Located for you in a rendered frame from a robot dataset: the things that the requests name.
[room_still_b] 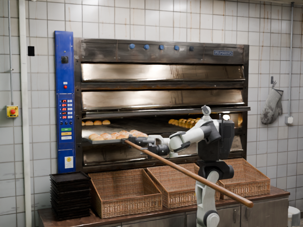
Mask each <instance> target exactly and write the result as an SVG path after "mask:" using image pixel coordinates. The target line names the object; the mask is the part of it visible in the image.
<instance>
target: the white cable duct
mask: <svg viewBox="0 0 303 227"><path fill-rule="evenodd" d="M18 2H19V31H20V59H21V88H22V117H23V159H24V187H25V216H26V227H32V215H31V185H30V155H29V125H28V81H27V51H26V21H25V0H18Z"/></svg>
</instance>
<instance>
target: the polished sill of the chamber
mask: <svg viewBox="0 0 303 227"><path fill-rule="evenodd" d="M234 132H242V128H234ZM175 133H177V132H164V133H149V134H147V135H148V136H149V135H160V136H161V137H170V136H171V135H173V134H175ZM82 143H89V141H87V140H86V139H84V138H82Z"/></svg>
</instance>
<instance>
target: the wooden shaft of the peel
mask: <svg viewBox="0 0 303 227"><path fill-rule="evenodd" d="M124 142H125V143H126V144H128V145H130V146H131V147H133V148H135V149H137V150H139V151H141V152H143V153H145V154H147V155H149V156H151V157H153V158H155V159H157V160H159V161H161V162H162V163H164V164H166V165H168V166H170V167H172V168H174V169H176V170H178V171H180V172H181V173H183V174H185V175H187V176H189V177H191V178H193V179H195V180H197V181H199V182H201V183H202V184H204V185H206V186H208V187H210V188H212V189H214V190H216V191H218V192H220V193H222V194H224V195H225V196H227V197H230V198H231V199H233V200H235V201H237V202H239V203H241V204H243V205H245V206H247V207H249V208H252V207H253V206H254V204H253V202H251V201H249V200H247V199H245V198H243V197H241V196H239V195H237V194H235V193H233V192H231V191H229V190H227V189H225V188H223V187H221V186H219V185H217V184H215V183H213V182H211V181H209V180H207V179H205V178H202V177H201V176H199V175H197V174H195V173H193V172H191V171H189V170H187V169H184V168H183V167H181V166H179V165H176V164H174V163H172V162H170V161H168V160H166V159H164V158H162V157H160V156H158V155H156V154H154V153H152V152H150V151H148V150H141V149H140V148H142V147H140V146H138V145H136V144H134V143H132V142H130V141H128V140H125V141H124Z"/></svg>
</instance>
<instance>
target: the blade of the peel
mask: <svg viewBox="0 0 303 227"><path fill-rule="evenodd" d="M83 138H84V139H86V140H87V141H89V142H90V143H92V144H100V143H113V142H121V139H112V140H99V141H92V140H90V139H89V137H83Z"/></svg>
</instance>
